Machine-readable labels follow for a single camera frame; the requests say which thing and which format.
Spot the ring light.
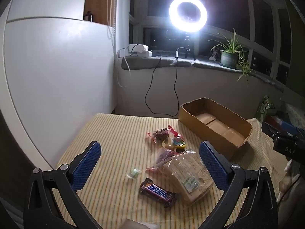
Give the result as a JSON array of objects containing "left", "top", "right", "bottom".
[{"left": 169, "top": 0, "right": 208, "bottom": 32}]

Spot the purple snack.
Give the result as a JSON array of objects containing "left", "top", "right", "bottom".
[{"left": 146, "top": 147, "right": 179, "bottom": 173}]

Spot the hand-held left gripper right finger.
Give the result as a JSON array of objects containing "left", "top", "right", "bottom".
[{"left": 199, "top": 141, "right": 279, "bottom": 229}]

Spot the white window frame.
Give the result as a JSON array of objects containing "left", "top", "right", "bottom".
[{"left": 129, "top": 0, "right": 293, "bottom": 77}]

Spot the person's right hand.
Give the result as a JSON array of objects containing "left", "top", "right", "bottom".
[{"left": 278, "top": 159, "right": 302, "bottom": 197}]

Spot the red dark snack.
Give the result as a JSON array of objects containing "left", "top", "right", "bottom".
[{"left": 146, "top": 125, "right": 179, "bottom": 144}]

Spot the green snack bag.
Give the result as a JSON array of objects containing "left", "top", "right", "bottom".
[{"left": 256, "top": 95, "right": 274, "bottom": 122}]

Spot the white cable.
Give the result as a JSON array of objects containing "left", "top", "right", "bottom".
[{"left": 117, "top": 49, "right": 131, "bottom": 89}]

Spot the black cable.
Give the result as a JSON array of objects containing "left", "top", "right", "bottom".
[{"left": 145, "top": 48, "right": 191, "bottom": 118}]

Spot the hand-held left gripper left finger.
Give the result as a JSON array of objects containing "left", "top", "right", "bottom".
[{"left": 23, "top": 141, "right": 105, "bottom": 229}]

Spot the white cabinet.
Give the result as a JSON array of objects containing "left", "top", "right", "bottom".
[{"left": 0, "top": 0, "right": 120, "bottom": 172}]

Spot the small pale green candy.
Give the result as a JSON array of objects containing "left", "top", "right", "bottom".
[{"left": 126, "top": 168, "right": 140, "bottom": 179}]

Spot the potted spider plant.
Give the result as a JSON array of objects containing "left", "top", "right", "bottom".
[{"left": 208, "top": 29, "right": 256, "bottom": 83}]

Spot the white power strip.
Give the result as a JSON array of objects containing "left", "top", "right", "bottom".
[{"left": 127, "top": 43, "right": 153, "bottom": 58}]

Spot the white lace cloth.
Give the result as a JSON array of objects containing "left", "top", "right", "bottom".
[{"left": 285, "top": 102, "right": 305, "bottom": 124}]

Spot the clear bread pack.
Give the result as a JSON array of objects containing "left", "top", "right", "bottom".
[{"left": 162, "top": 149, "right": 215, "bottom": 206}]

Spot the brown chocolate bar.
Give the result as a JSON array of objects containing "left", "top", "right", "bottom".
[{"left": 139, "top": 178, "right": 177, "bottom": 208}]

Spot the cardboard box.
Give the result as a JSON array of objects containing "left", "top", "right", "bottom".
[{"left": 178, "top": 97, "right": 253, "bottom": 160}]

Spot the grey window sill mat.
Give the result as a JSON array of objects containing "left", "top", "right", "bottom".
[{"left": 121, "top": 55, "right": 286, "bottom": 89}]

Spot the black tripod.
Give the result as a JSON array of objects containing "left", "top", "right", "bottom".
[{"left": 177, "top": 32, "right": 197, "bottom": 61}]

